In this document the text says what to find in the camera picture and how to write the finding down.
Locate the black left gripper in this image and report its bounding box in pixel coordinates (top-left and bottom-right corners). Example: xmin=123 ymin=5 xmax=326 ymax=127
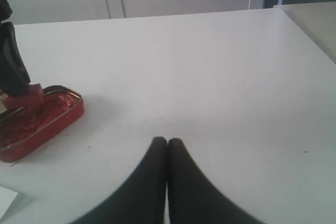
xmin=0 ymin=0 xmax=30 ymax=97

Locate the red stamp block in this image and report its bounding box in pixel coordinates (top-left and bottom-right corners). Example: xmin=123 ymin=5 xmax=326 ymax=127
xmin=3 ymin=83 xmax=44 ymax=110

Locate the red ink pad tin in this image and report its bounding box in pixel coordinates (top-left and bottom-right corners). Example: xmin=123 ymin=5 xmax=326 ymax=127
xmin=1 ymin=85 xmax=84 ymax=163

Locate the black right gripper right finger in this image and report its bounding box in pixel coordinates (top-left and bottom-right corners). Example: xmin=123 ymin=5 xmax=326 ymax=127
xmin=167 ymin=138 xmax=261 ymax=224

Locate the beige side table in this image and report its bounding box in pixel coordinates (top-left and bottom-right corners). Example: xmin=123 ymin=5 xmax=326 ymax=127
xmin=274 ymin=2 xmax=336 ymax=62

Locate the white paper sheet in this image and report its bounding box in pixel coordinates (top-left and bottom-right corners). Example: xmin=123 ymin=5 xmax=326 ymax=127
xmin=0 ymin=187 xmax=17 ymax=215

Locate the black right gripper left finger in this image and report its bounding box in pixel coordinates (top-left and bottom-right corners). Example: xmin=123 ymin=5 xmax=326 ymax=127
xmin=74 ymin=137 xmax=167 ymax=223

